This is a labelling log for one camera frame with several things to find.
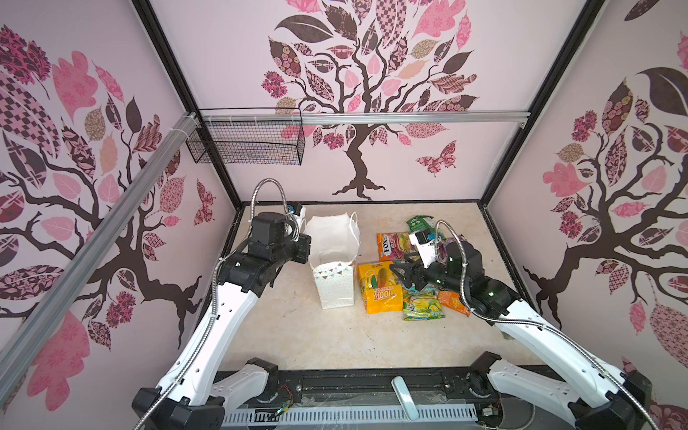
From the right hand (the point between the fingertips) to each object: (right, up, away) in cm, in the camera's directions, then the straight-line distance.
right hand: (398, 259), depth 71 cm
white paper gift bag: (-19, +3, +20) cm, 28 cm away
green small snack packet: (+17, +10, +38) cm, 43 cm away
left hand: (-25, +4, +1) cm, 26 cm away
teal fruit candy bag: (+9, -13, +18) cm, 24 cm away
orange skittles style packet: (+4, +1, +29) cm, 29 cm away
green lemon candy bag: (+11, -17, +14) cm, 25 cm away
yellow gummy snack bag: (-3, -12, +16) cm, 20 cm away
